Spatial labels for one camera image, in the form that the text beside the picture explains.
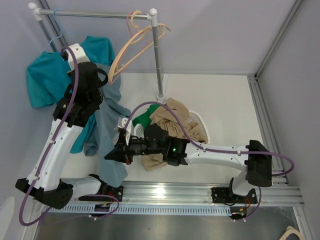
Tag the white perforated plastic basket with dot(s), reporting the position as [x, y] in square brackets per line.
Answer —
[166, 121]

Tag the pink wire hanger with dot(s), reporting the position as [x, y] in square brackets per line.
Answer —
[137, 34]

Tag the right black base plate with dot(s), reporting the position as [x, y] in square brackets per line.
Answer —
[223, 195]

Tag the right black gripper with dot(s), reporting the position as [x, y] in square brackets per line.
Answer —
[119, 153]

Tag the white slotted cable duct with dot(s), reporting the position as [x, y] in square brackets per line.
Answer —
[138, 209]

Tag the wooden hanger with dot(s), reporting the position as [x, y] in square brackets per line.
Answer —
[133, 50]
[160, 28]

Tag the blue wire hanger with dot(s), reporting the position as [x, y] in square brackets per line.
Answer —
[60, 32]

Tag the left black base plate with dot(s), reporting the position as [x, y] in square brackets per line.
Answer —
[104, 190]

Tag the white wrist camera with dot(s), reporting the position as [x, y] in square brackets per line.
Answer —
[125, 123]
[78, 52]

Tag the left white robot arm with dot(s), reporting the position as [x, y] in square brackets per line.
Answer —
[79, 102]

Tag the green t shirt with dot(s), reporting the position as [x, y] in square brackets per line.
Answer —
[144, 118]

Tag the teal t shirt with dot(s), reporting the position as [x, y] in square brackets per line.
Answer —
[47, 80]

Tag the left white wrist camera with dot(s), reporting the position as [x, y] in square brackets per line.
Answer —
[78, 52]

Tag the beige t shirt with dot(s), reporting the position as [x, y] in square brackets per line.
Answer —
[172, 104]

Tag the white clothes rack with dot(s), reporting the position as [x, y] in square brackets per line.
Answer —
[41, 9]

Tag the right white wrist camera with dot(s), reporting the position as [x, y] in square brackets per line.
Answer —
[125, 123]

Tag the aluminium front rail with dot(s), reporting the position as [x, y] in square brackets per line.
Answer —
[164, 193]

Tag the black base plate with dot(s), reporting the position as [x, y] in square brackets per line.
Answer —
[104, 190]
[223, 195]

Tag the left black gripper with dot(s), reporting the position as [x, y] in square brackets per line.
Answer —
[100, 82]

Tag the aluminium corner frame post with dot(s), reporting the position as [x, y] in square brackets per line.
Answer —
[255, 82]

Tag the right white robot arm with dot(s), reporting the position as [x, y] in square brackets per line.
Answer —
[253, 160]

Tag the grey blue t shirt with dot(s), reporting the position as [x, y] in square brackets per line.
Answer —
[101, 140]

